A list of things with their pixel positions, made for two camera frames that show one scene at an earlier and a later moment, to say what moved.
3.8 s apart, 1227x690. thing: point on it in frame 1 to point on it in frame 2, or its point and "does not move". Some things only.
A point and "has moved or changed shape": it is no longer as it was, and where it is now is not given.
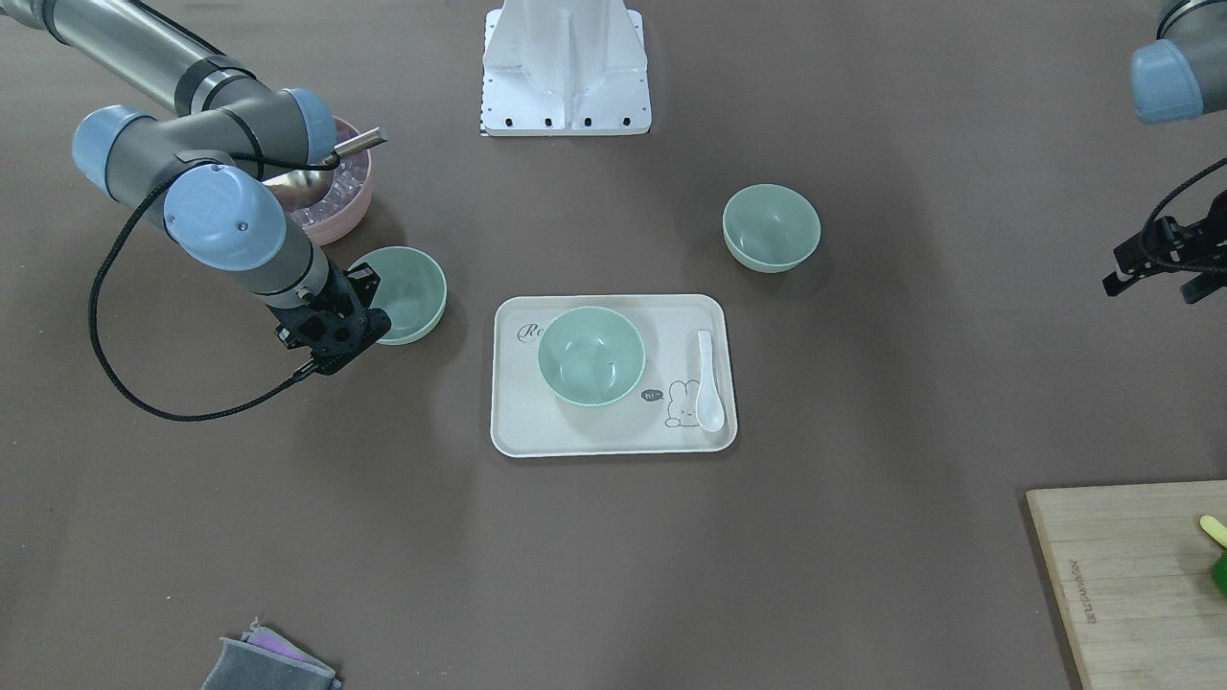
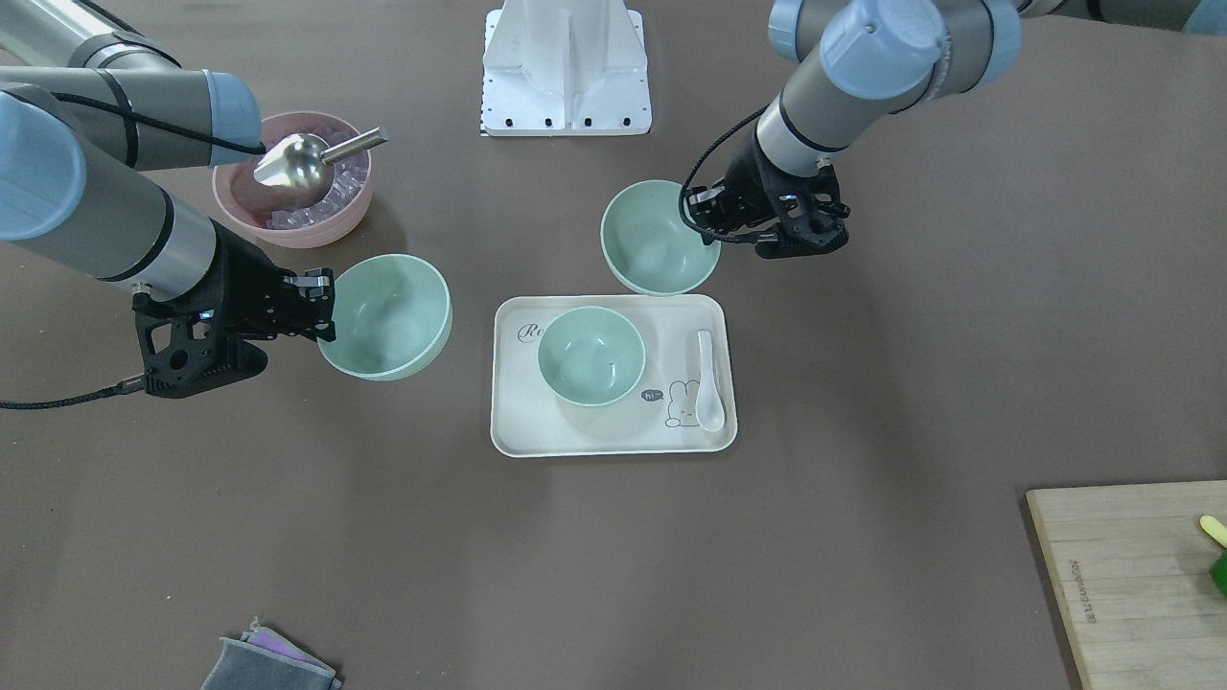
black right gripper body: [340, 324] to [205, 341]
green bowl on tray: [590, 356] does not move
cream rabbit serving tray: [659, 418] does not move
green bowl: [412, 290] has moved or changed shape
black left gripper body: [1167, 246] to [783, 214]
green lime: [1218, 573] does not move
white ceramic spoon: [710, 413] does not move
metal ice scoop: [312, 185] does not move
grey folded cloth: [264, 659] does not move
